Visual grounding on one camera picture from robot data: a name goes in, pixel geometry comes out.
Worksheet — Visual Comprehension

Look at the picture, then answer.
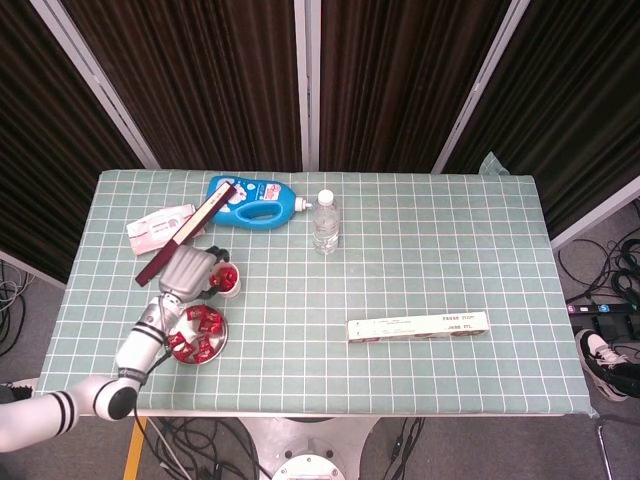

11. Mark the dark fabric partition screen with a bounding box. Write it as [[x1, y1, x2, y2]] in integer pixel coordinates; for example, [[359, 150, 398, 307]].
[[304, 0, 531, 174], [29, 0, 314, 172], [0, 0, 161, 291], [432, 0, 640, 251]]

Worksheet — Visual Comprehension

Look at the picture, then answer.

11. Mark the round metal plate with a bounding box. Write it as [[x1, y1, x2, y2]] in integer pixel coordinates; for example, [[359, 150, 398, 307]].
[[169, 303, 229, 366]]

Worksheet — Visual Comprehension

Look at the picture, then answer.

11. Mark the green checked tablecloth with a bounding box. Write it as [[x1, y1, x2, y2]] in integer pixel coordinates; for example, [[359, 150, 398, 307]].
[[30, 152, 599, 419]]

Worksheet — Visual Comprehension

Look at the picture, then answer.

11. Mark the black foot pedal box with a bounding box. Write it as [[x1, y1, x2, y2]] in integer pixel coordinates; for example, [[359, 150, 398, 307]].
[[592, 313, 634, 346]]

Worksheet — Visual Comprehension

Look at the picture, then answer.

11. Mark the black cable with adapter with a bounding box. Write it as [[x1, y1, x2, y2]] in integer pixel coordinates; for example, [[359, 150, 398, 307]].
[[384, 417, 426, 480]]

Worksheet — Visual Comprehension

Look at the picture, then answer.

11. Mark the clear plastic water bottle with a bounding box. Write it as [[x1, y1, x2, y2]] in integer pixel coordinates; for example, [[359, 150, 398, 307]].
[[312, 188, 342, 256]]

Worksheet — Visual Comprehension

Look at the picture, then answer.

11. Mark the dark shoe with white sole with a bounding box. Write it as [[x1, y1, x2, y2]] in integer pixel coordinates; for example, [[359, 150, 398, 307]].
[[0, 382, 39, 401]]

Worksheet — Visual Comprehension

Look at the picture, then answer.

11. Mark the grey floor cable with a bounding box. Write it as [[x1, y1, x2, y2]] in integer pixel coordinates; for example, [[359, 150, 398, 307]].
[[0, 259, 36, 356]]

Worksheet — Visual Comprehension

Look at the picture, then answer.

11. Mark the black and white sneaker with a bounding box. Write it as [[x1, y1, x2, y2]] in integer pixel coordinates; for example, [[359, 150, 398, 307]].
[[574, 328, 640, 404]]

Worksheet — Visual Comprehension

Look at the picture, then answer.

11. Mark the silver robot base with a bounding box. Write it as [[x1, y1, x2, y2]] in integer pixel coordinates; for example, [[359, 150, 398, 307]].
[[233, 414, 384, 480]]

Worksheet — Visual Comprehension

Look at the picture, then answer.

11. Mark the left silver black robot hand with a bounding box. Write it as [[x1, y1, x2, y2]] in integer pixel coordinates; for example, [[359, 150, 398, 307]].
[[157, 243, 234, 305]]

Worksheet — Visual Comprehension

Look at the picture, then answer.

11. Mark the baking paper box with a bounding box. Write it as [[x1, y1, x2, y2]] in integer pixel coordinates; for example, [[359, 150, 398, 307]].
[[346, 310, 490, 345]]

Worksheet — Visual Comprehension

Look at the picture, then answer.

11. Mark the white pink wet wipes pack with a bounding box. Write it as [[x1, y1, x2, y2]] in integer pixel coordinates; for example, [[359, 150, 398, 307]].
[[125, 203, 207, 259]]

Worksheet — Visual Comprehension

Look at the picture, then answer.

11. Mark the white table frame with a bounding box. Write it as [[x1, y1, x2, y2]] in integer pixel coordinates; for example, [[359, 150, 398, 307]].
[[129, 405, 594, 420]]

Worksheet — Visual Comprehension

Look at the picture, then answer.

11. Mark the black floor cable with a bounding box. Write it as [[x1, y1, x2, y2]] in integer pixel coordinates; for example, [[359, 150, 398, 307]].
[[132, 399, 274, 480], [555, 199, 640, 311]]

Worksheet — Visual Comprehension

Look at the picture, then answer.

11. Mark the yellow strip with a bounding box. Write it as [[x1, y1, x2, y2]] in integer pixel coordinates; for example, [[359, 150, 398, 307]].
[[122, 417, 150, 480]]

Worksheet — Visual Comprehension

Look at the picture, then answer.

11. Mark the white paper cup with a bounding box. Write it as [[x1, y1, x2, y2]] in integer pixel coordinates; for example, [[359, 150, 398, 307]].
[[208, 263, 245, 300]]

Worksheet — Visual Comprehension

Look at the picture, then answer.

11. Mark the blue detergent bottle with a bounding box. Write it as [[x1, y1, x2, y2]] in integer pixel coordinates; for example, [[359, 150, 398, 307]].
[[207, 173, 314, 232]]

